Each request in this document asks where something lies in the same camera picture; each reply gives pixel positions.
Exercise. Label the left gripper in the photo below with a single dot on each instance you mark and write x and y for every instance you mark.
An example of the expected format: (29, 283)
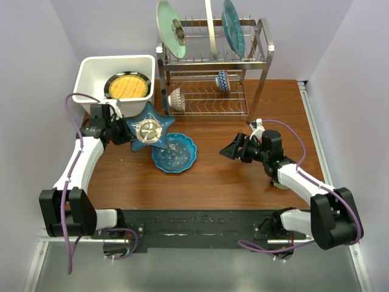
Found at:
(126, 135)

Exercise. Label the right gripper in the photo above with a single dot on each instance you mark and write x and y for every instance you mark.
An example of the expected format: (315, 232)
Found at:
(241, 140)

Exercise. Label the black rimmed cream plate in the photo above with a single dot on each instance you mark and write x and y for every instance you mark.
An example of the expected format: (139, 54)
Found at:
(121, 74)

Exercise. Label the yellow woven basket plate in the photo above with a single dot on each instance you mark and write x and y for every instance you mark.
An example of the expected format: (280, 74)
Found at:
(128, 87)

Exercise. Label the dark teal bottom dish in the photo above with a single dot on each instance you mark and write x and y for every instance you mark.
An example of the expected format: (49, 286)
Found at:
(149, 128)

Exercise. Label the turquoise scalloped plate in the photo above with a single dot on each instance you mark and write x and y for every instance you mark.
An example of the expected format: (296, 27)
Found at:
(177, 137)

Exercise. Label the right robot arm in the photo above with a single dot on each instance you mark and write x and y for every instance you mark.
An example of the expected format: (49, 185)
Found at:
(332, 219)

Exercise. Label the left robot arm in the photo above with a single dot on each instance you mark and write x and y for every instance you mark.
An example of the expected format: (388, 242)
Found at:
(66, 208)

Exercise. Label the white plastic bin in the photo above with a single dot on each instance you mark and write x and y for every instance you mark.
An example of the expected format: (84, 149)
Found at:
(95, 71)

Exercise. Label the beige paper cup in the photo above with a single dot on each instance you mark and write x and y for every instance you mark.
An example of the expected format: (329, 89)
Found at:
(278, 185)

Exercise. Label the blue zigzag bowl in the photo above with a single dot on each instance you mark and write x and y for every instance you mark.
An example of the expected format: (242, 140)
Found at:
(222, 81)

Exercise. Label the metal dish rack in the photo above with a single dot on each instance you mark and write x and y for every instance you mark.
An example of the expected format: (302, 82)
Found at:
(195, 73)

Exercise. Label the red patterned bowl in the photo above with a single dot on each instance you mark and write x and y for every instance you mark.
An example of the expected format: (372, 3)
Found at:
(176, 100)

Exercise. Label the mint flower plate in rack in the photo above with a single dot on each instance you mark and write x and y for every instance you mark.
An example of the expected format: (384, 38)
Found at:
(171, 29)

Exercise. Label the teal plate in rack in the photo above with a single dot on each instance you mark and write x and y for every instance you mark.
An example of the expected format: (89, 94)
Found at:
(232, 28)

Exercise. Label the beige plate in rack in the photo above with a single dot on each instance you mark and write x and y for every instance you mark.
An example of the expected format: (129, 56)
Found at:
(211, 29)

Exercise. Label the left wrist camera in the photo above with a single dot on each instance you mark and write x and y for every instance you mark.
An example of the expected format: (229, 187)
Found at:
(115, 110)

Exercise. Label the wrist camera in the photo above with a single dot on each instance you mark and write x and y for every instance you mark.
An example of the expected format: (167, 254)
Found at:
(257, 129)
(115, 110)

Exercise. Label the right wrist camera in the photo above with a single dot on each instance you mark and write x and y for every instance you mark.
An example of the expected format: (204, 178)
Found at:
(257, 129)

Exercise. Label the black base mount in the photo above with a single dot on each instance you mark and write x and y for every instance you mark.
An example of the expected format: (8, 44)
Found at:
(205, 229)

